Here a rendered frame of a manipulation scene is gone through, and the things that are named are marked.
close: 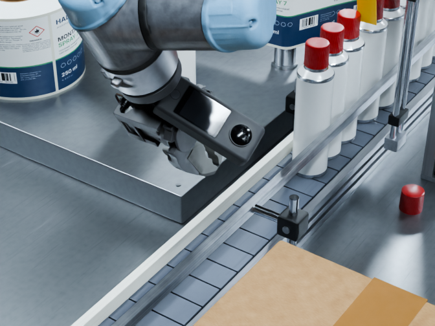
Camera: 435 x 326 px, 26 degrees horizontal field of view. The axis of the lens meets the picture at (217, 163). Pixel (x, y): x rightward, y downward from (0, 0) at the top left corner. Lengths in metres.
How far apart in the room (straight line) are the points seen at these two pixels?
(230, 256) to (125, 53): 0.40
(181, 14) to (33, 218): 0.61
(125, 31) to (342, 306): 0.32
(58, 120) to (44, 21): 0.16
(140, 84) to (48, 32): 0.59
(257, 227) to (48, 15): 0.50
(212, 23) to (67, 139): 0.65
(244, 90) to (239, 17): 0.74
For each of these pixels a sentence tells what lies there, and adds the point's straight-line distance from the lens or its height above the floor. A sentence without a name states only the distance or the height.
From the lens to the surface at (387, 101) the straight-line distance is 1.53.
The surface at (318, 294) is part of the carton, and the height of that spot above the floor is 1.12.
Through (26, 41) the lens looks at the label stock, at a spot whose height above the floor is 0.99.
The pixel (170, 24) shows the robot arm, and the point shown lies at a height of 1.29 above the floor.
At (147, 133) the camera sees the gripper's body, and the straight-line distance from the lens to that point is 1.06.
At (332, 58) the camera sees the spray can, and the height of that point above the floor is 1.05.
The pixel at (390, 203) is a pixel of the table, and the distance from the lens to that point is 1.41.
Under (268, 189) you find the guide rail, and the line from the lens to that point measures 1.19.
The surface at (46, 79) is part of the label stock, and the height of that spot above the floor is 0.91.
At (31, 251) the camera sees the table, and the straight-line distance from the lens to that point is 1.32.
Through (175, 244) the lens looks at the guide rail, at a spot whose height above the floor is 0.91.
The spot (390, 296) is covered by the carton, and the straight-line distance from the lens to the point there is 0.81.
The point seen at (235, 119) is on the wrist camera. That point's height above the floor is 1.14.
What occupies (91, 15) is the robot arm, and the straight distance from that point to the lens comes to 0.86.
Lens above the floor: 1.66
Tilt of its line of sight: 34 degrees down
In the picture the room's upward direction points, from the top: straight up
